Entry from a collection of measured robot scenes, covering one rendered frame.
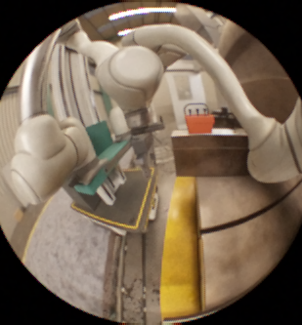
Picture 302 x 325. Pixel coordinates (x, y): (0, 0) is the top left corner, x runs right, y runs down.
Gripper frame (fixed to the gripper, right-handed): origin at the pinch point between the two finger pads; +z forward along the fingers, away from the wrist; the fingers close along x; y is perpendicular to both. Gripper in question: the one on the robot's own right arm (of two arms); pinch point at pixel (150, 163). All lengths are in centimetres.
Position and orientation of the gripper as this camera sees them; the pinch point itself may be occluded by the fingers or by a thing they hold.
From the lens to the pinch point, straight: 42.3
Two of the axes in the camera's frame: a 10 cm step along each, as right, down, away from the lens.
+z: 2.3, 8.3, 5.0
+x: -1.9, 5.5, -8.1
